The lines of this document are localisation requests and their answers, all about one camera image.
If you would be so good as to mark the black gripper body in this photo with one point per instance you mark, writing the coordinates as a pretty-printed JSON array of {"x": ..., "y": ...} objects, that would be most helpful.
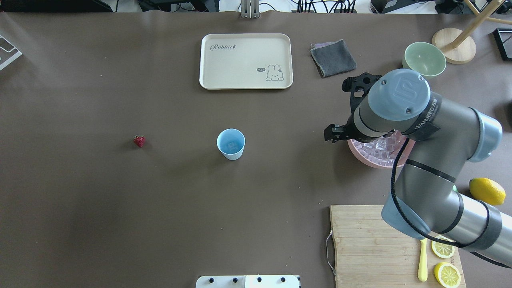
[{"x": 348, "y": 127}]

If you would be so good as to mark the red strawberry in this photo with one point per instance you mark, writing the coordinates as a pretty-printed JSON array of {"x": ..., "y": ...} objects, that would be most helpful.
[{"x": 139, "y": 140}]

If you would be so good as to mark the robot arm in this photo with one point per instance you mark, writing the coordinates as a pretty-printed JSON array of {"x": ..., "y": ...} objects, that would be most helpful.
[{"x": 446, "y": 135}]

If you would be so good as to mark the pink bowl of ice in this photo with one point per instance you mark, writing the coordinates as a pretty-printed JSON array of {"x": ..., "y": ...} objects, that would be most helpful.
[{"x": 380, "y": 153}]

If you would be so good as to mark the wooden cup tree stand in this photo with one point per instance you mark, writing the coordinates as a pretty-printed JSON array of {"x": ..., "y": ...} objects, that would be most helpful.
[{"x": 457, "y": 45}]

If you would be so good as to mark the blue plastic cup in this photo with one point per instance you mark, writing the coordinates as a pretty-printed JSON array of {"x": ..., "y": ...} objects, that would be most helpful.
[{"x": 231, "y": 143}]

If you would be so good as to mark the grey folded cloth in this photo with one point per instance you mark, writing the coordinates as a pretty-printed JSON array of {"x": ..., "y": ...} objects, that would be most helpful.
[{"x": 333, "y": 58}]

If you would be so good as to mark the green ceramic bowl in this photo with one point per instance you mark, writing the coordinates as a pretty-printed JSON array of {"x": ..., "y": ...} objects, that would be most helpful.
[{"x": 424, "y": 58}]

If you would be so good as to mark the beige rabbit tray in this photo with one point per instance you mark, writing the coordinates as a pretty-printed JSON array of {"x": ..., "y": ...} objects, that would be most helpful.
[{"x": 246, "y": 61}]

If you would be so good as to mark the whole yellow lemon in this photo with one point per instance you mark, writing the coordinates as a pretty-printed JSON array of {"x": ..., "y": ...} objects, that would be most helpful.
[{"x": 487, "y": 190}]

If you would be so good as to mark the wooden cutting board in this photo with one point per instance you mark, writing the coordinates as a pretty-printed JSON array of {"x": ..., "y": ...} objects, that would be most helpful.
[{"x": 371, "y": 254}]

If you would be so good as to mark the lemon half slice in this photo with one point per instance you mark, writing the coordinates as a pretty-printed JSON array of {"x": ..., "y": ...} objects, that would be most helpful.
[
  {"x": 442, "y": 250},
  {"x": 447, "y": 275}
]

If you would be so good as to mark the yellow plastic knife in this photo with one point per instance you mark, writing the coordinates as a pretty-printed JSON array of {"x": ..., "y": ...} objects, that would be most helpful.
[{"x": 422, "y": 273}]

